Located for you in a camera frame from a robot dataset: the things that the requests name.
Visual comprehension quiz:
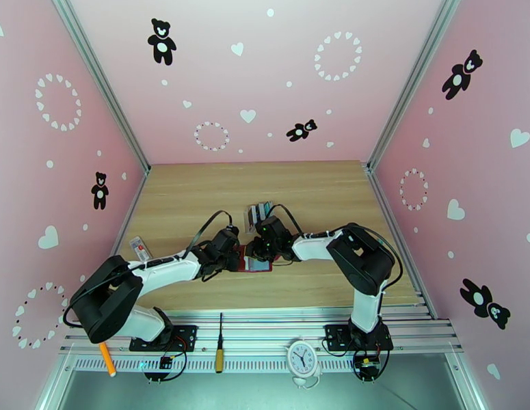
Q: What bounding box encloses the red leather card holder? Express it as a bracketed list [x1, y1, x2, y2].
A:
[229, 244, 275, 274]

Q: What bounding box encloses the clear acrylic card stand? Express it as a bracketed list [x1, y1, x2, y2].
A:
[246, 200, 276, 234]

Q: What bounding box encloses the small white red package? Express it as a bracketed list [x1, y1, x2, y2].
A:
[129, 236, 153, 258]

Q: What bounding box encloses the perforated metal strip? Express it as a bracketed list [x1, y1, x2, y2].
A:
[70, 355, 460, 374]

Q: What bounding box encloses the white alarm clock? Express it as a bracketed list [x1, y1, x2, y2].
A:
[287, 340, 323, 388]

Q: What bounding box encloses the orange marker pen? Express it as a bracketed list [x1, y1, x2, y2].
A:
[100, 342, 117, 378]

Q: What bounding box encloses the black yellow connector module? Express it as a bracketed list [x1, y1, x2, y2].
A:
[354, 355, 382, 380]

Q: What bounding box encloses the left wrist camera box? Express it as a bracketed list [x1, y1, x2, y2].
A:
[209, 228, 241, 253]

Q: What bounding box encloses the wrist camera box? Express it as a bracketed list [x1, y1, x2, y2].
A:
[209, 228, 241, 253]
[259, 216, 288, 236]

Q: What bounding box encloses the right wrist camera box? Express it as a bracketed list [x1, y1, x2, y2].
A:
[259, 216, 288, 236]

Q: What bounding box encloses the left wrist camera black cable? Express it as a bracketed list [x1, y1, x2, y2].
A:
[183, 210, 237, 260]

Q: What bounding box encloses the wrist camera black cable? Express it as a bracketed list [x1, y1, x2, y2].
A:
[269, 204, 305, 236]
[183, 210, 237, 260]

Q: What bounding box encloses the right wrist camera black cable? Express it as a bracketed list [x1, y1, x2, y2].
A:
[269, 204, 305, 236]

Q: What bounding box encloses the aluminium rail base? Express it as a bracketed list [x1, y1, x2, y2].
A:
[59, 303, 464, 356]

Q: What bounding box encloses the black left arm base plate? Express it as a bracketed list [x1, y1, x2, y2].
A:
[129, 324, 198, 353]

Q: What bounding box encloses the yellow handle screwdriver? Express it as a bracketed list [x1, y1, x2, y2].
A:
[215, 312, 226, 374]

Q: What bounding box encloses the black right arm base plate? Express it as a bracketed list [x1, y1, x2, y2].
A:
[324, 324, 395, 353]

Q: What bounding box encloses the aluminium frame post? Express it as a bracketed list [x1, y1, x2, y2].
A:
[49, 0, 151, 177]
[366, 0, 466, 173]

